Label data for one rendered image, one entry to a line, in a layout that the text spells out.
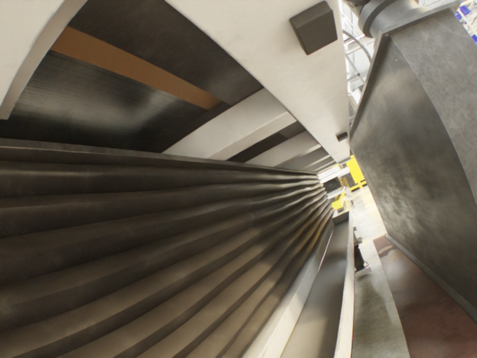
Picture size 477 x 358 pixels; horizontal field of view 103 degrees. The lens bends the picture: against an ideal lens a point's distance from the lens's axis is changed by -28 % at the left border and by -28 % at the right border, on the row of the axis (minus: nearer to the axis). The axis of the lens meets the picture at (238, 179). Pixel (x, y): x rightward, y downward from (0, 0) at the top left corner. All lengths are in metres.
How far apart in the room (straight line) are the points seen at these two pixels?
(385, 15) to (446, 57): 0.21
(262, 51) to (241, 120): 0.24
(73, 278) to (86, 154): 0.14
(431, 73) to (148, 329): 0.76
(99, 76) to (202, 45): 0.16
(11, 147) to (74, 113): 0.21
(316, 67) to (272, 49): 0.10
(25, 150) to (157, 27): 0.18
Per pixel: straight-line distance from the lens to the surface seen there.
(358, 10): 0.92
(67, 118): 0.47
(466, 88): 0.77
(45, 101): 0.42
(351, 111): 2.24
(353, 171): 10.91
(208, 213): 0.45
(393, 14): 0.85
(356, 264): 1.80
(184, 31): 0.31
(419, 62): 0.74
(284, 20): 0.25
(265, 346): 0.47
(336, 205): 6.07
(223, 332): 0.40
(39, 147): 0.29
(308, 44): 0.28
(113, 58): 0.37
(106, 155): 0.33
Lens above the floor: 0.62
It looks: 10 degrees up
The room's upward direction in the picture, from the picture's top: 24 degrees counter-clockwise
